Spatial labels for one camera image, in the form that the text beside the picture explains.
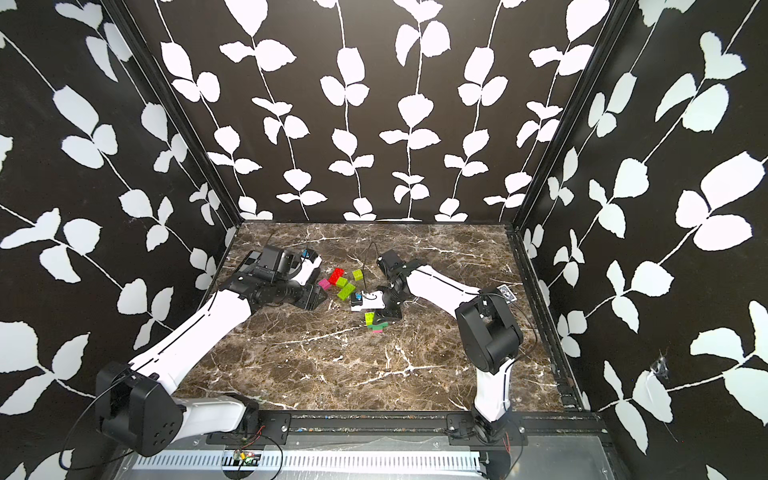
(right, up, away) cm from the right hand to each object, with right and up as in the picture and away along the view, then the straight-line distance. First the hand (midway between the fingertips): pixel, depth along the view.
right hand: (375, 307), depth 89 cm
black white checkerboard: (-46, +13, +15) cm, 50 cm away
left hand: (-15, +7, -7) cm, 18 cm away
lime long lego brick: (-11, +3, +12) cm, 16 cm away
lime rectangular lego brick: (-1, -3, -3) cm, 4 cm away
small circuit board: (-31, -33, -18) cm, 49 cm away
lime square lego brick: (-12, +6, +12) cm, 18 cm away
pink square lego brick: (-18, +6, +12) cm, 22 cm away
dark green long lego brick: (+1, -6, +1) cm, 6 cm away
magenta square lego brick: (+1, -8, +1) cm, 8 cm away
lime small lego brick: (-7, +8, +15) cm, 19 cm away
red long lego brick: (-15, +9, +15) cm, 23 cm away
